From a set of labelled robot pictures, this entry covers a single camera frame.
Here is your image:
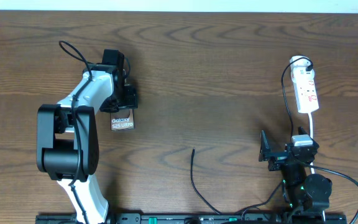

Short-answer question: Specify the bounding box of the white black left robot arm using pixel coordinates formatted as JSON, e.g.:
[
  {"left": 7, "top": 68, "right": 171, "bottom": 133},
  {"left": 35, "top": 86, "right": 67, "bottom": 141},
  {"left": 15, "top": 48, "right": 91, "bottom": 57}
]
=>
[{"left": 36, "top": 63, "right": 137, "bottom": 223}]

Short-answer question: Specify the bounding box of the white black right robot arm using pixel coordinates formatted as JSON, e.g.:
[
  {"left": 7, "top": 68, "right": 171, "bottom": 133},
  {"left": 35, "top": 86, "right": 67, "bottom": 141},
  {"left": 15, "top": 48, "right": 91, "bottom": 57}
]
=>
[{"left": 259, "top": 127, "right": 332, "bottom": 214}]

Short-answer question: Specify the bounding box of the white charger plug adapter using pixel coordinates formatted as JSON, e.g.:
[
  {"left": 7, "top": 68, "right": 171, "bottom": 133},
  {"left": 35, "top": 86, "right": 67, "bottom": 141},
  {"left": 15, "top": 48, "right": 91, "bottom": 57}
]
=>
[{"left": 290, "top": 55, "right": 314, "bottom": 76}]

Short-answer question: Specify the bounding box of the white power strip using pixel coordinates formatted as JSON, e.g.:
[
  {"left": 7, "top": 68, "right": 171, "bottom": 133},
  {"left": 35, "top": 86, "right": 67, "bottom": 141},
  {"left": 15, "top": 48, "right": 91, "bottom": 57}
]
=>
[{"left": 291, "top": 66, "right": 319, "bottom": 114}]

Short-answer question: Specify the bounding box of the white power strip cord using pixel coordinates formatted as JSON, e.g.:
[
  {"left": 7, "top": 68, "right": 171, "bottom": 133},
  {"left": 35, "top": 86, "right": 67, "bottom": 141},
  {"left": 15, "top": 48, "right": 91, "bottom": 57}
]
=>
[{"left": 308, "top": 112, "right": 316, "bottom": 175}]

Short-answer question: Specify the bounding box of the black charging cable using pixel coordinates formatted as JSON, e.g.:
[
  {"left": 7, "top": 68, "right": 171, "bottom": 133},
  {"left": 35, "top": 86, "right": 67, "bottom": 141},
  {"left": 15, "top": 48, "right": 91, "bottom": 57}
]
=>
[{"left": 190, "top": 56, "right": 314, "bottom": 216}]

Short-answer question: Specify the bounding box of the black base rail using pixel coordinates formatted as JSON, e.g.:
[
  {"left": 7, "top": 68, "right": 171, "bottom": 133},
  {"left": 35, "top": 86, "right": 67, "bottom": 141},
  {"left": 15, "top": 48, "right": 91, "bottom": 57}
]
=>
[{"left": 35, "top": 212, "right": 347, "bottom": 224}]

